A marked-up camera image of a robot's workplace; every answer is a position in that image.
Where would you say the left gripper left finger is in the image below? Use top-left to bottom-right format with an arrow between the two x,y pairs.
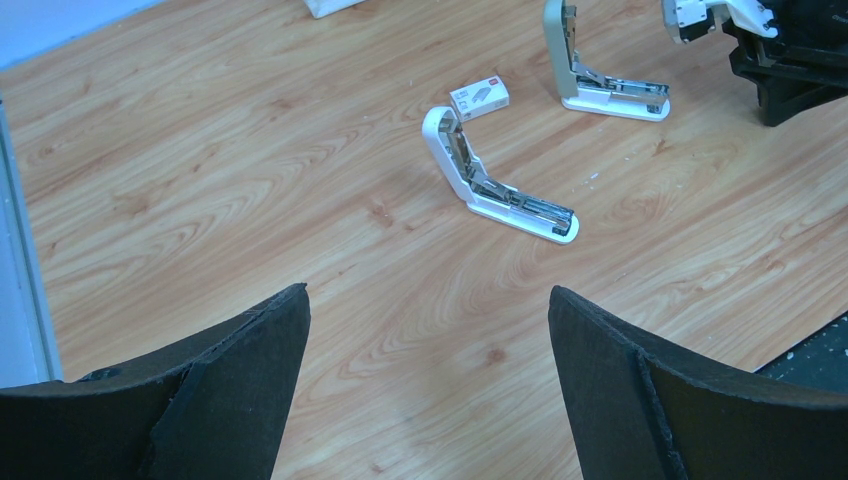
1,283 -> 311,479

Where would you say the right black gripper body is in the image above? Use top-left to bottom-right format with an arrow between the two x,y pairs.
722,1 -> 847,127

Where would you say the white stapler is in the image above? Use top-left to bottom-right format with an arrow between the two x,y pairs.
421,106 -> 580,244

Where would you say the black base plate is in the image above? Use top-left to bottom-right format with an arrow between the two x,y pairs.
756,313 -> 847,394

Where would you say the white staples box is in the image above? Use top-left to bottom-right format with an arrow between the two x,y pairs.
450,75 -> 510,121

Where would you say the grey stapler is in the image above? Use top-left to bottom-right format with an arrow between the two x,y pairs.
543,0 -> 671,122

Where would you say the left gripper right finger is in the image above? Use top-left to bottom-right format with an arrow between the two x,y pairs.
548,286 -> 847,479

